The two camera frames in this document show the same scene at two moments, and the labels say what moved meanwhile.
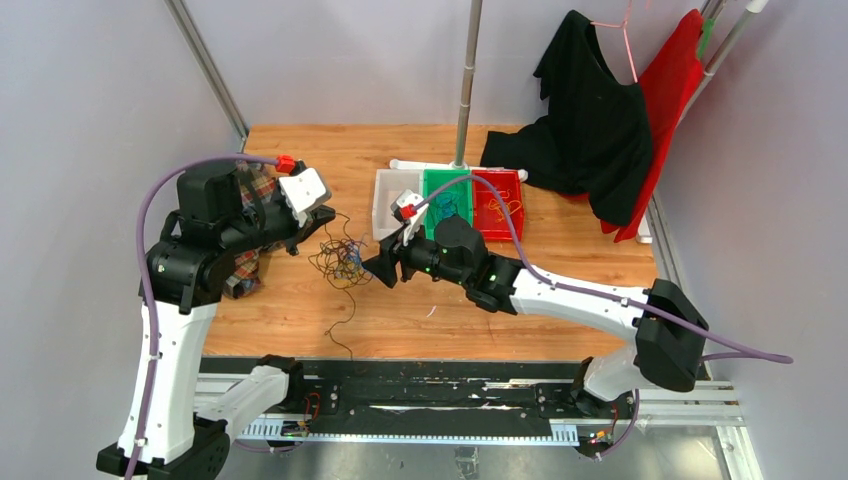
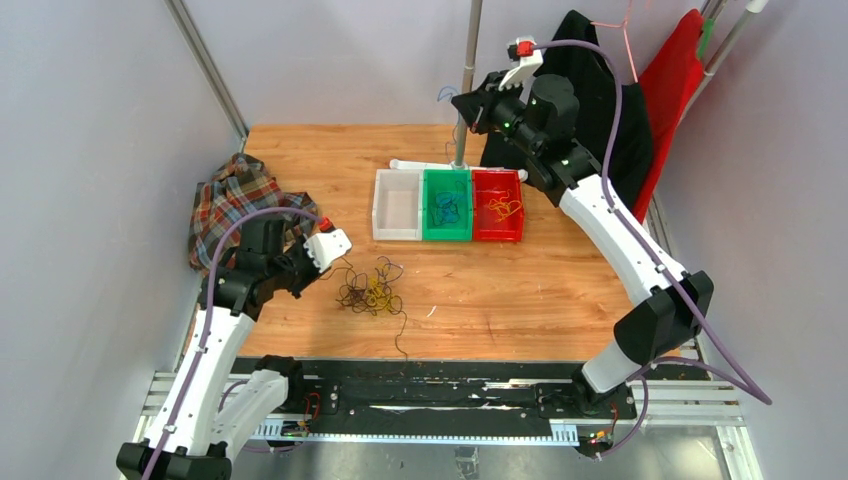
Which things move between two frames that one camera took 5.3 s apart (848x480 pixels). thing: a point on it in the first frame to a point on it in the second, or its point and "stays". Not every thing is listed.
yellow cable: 493,204 stays
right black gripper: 384,265 to 472,105
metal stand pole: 472,50 stays
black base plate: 441,394 stays
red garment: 668,87 stays
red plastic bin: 488,214 stays
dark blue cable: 353,266 to 448,96
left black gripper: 318,216 to 313,273
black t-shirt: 596,137 stays
